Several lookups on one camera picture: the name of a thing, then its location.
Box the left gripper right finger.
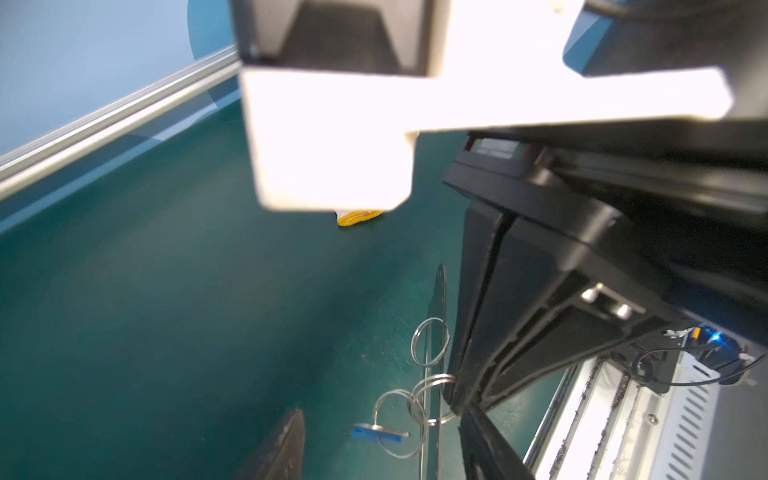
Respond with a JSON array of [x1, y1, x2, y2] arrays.
[[459, 404, 534, 480]]

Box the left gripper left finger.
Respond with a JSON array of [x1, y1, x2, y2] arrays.
[[236, 409, 305, 480]]

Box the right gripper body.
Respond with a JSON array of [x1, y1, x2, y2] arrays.
[[445, 120, 767, 345]]

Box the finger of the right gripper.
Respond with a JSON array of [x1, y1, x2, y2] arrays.
[[465, 218, 683, 410], [443, 200, 511, 408]]

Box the blue-capped keys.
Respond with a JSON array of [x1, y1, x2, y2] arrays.
[[351, 389, 429, 460]]

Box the left blue dotted glove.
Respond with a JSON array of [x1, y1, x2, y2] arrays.
[[336, 210, 383, 228]]

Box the right controller board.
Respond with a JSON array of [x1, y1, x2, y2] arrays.
[[684, 327, 758, 386]]

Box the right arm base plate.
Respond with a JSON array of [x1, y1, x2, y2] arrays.
[[607, 334, 685, 395]]

